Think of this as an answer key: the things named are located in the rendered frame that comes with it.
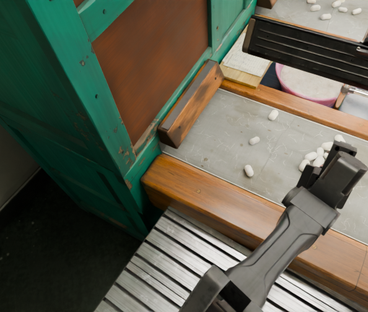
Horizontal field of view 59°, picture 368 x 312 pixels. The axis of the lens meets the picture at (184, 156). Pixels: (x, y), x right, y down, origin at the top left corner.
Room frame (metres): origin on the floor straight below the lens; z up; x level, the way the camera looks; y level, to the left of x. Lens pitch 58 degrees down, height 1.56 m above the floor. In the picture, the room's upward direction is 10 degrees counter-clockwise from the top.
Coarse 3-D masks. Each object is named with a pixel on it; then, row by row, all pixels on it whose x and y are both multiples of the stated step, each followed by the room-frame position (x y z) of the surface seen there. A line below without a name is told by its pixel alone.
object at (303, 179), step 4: (308, 164) 0.31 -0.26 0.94; (304, 168) 0.30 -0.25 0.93; (308, 168) 0.30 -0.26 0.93; (312, 168) 0.30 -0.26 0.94; (304, 172) 0.30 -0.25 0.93; (308, 172) 0.30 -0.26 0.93; (300, 176) 0.29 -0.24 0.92; (304, 176) 0.29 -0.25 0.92; (308, 176) 0.29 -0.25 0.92; (300, 180) 0.29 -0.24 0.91; (304, 180) 0.29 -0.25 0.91; (308, 180) 0.28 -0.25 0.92; (300, 184) 0.28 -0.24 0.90; (304, 184) 0.28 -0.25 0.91; (312, 184) 0.26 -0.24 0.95; (308, 188) 0.25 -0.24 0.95; (344, 196) 0.23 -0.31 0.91; (348, 196) 0.23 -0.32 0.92; (344, 200) 0.23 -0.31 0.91; (340, 204) 0.22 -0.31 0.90; (340, 208) 0.22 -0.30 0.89
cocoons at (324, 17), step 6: (312, 0) 1.09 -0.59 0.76; (336, 0) 1.07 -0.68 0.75; (342, 0) 1.06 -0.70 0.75; (312, 6) 1.05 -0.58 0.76; (318, 6) 1.05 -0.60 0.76; (336, 6) 1.05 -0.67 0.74; (354, 12) 0.98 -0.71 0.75; (360, 12) 0.99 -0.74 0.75; (324, 18) 0.98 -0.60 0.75; (330, 18) 0.98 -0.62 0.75
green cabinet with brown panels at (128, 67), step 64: (0, 0) 0.45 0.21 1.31; (64, 0) 0.45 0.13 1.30; (128, 0) 0.55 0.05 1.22; (192, 0) 0.74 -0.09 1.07; (0, 64) 0.58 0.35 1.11; (64, 64) 0.41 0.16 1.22; (128, 64) 0.53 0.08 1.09; (192, 64) 0.72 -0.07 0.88; (64, 128) 0.53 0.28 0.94; (128, 128) 0.48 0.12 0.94
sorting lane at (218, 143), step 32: (224, 96) 0.71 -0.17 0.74; (192, 128) 0.60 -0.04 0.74; (224, 128) 0.58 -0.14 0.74; (256, 128) 0.56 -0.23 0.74; (288, 128) 0.54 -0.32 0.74; (320, 128) 0.52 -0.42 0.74; (192, 160) 0.49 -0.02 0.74; (224, 160) 0.47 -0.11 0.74; (256, 160) 0.45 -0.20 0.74; (288, 160) 0.43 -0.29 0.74; (256, 192) 0.35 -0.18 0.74; (288, 192) 0.34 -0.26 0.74; (352, 192) 0.31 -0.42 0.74; (352, 224) 0.22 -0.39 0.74
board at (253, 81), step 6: (246, 30) 0.96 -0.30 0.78; (222, 66) 0.80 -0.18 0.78; (228, 72) 0.77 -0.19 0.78; (234, 72) 0.77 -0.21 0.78; (240, 72) 0.76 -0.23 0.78; (246, 72) 0.76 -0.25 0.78; (264, 72) 0.74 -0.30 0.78; (228, 78) 0.75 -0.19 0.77; (234, 78) 0.74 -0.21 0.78; (240, 78) 0.74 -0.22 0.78; (246, 78) 0.73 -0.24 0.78; (252, 78) 0.73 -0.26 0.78; (258, 78) 0.72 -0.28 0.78; (246, 84) 0.71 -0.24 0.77; (252, 84) 0.70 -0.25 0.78; (258, 84) 0.71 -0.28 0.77
